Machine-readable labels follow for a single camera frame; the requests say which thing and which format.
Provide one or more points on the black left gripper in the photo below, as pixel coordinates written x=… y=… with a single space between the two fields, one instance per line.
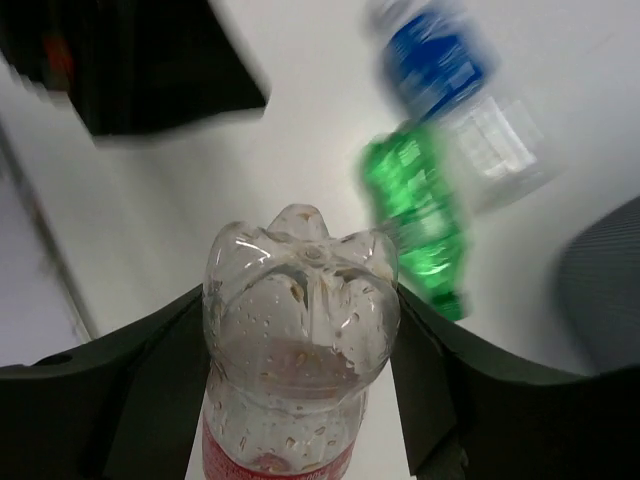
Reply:
x=129 y=68

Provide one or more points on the clear bottle dark blue label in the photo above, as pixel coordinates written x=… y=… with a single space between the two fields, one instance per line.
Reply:
x=445 y=74

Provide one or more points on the grey mesh waste bin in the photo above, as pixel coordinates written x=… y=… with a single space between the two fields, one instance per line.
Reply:
x=596 y=287

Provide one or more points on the clear bottle red label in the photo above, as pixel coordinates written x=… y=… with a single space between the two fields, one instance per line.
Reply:
x=298 y=324

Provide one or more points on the green bottle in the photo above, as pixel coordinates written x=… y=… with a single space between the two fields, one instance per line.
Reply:
x=414 y=204

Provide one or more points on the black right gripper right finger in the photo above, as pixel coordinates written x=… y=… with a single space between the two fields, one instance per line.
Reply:
x=471 y=410

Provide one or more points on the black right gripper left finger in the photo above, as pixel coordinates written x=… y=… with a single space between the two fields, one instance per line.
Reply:
x=123 y=406

